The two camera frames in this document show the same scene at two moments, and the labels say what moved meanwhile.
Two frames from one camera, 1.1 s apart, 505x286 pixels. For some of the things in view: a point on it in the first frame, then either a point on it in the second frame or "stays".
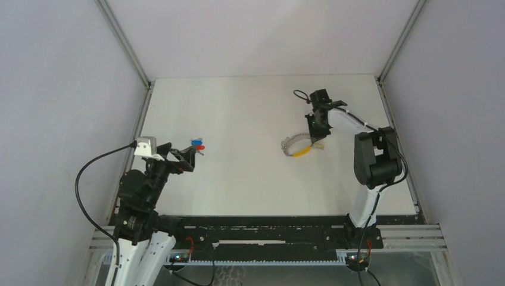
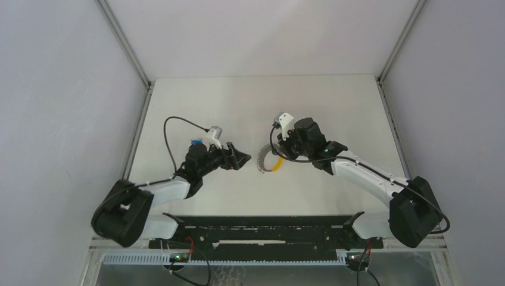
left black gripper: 186,158 to 228,161
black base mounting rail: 264,233 stays
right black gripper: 316,136 to 284,144
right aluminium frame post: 399,41 stays
